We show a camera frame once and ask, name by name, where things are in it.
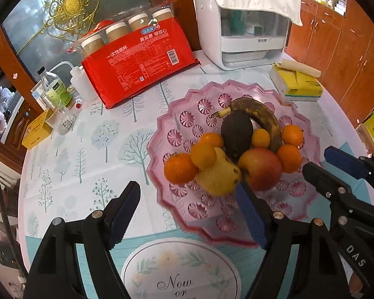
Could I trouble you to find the white squeeze bottle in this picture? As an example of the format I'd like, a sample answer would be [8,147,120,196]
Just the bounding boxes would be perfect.
[50,62,95,103]

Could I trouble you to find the clear glass cup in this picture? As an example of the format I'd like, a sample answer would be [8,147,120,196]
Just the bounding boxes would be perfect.
[45,101,78,135]

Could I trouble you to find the dark avocado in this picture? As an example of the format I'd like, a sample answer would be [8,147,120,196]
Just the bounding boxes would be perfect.
[221,110,254,159]

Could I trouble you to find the yellow pear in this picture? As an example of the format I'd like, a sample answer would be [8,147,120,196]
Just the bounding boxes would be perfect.
[195,147,242,197]

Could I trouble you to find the white rolled paper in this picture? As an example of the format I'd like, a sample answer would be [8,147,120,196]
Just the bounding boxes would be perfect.
[276,59,321,78]

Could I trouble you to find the small orange mandarin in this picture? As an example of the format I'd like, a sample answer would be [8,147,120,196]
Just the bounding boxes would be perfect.
[276,144,303,174]
[164,152,199,184]
[281,125,304,146]
[251,128,271,148]
[191,143,217,169]
[199,133,225,149]

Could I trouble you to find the yellow tissue pack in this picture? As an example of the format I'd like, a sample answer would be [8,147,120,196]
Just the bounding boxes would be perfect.
[270,67,324,102]

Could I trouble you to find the red apple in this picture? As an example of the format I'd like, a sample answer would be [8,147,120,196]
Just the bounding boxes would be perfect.
[237,148,283,192]

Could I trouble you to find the overripe brown banana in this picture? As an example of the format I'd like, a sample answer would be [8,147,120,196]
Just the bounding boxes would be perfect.
[210,97,282,153]

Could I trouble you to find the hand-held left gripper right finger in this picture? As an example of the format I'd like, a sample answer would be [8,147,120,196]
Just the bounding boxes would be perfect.
[235,181,350,299]

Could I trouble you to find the yellow packet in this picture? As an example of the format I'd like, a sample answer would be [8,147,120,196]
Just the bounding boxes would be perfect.
[357,112,374,145]

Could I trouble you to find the white countertop appliance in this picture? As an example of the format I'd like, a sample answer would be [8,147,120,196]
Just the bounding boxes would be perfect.
[193,0,290,71]

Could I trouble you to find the wooden wall cabinet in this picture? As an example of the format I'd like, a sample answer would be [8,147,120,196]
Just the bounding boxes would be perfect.
[287,0,374,128]

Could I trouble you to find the wooden display cabinet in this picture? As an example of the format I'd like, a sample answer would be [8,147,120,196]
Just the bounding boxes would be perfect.
[0,28,38,175]

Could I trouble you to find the clear glass bottle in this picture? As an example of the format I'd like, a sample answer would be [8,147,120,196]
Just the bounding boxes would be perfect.
[31,67,61,113]

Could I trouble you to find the black cable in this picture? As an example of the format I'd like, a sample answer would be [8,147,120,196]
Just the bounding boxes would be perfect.
[0,159,28,279]

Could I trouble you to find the tree print tablecloth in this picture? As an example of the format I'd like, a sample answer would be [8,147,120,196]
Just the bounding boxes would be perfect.
[17,50,374,299]

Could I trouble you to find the red paper cup package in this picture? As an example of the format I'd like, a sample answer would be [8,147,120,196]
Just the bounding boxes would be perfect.
[66,1,201,110]

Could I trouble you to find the glass door with gold ornament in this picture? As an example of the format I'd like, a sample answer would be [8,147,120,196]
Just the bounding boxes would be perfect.
[1,0,175,78]

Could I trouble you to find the pink glass fruit bowl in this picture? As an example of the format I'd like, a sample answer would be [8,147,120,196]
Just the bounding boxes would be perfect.
[146,79,326,248]

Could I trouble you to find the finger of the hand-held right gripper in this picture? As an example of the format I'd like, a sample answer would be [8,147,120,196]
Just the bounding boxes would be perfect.
[302,162,353,207]
[324,146,374,181]

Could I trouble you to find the yellow cardboard box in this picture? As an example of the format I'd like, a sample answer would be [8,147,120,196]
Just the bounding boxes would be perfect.
[21,109,55,149]

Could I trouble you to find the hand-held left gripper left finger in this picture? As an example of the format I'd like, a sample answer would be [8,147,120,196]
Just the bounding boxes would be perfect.
[22,181,141,299]

